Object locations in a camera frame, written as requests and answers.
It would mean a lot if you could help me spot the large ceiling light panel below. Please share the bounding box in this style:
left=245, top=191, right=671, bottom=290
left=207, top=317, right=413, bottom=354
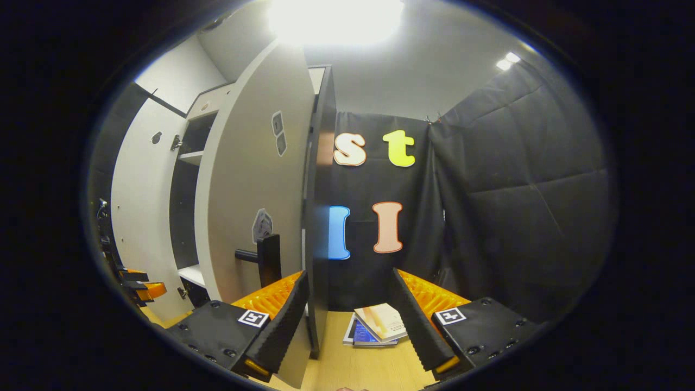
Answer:
left=268, top=0, right=406, bottom=47

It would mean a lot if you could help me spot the blue cover book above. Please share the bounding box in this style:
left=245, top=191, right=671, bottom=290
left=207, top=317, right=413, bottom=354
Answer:
left=343, top=313, right=400, bottom=348

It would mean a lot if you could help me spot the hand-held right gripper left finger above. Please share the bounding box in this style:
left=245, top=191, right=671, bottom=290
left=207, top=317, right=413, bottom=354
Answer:
left=163, top=269, right=311, bottom=381

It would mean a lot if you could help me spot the grey shoe cabinet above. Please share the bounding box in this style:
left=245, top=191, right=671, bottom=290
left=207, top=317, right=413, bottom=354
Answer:
left=111, top=40, right=338, bottom=389

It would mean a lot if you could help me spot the small ceiling light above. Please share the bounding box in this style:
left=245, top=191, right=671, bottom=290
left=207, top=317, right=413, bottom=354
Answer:
left=495, top=51, right=521, bottom=72

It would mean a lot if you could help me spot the grey shoe cabinet door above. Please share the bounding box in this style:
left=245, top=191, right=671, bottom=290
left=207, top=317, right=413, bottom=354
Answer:
left=111, top=97, right=194, bottom=321
left=194, top=40, right=317, bottom=389

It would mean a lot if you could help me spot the beige paperback book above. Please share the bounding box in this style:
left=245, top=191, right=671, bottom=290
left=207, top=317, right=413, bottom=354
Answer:
left=354, top=302, right=408, bottom=343

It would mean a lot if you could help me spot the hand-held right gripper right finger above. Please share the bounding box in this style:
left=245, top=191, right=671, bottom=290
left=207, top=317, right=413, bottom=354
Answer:
left=390, top=267, right=546, bottom=381

